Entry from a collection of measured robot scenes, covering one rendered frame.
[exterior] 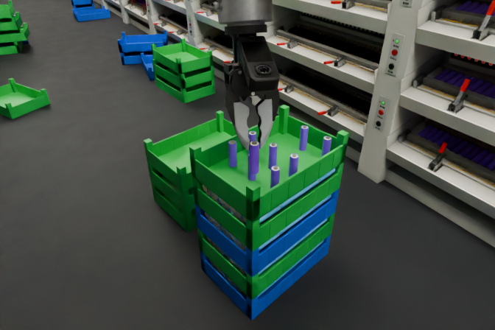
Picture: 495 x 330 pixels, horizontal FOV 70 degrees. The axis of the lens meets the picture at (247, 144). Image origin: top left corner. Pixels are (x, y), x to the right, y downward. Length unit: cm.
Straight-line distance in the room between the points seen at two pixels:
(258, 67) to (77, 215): 91
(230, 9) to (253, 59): 9
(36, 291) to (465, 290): 110
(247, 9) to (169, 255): 74
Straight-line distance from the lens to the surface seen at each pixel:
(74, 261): 115
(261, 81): 52
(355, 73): 131
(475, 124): 111
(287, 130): 95
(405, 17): 116
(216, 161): 83
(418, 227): 125
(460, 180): 122
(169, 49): 211
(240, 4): 58
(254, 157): 64
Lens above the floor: 81
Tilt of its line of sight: 32 degrees down
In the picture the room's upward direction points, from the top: straight up
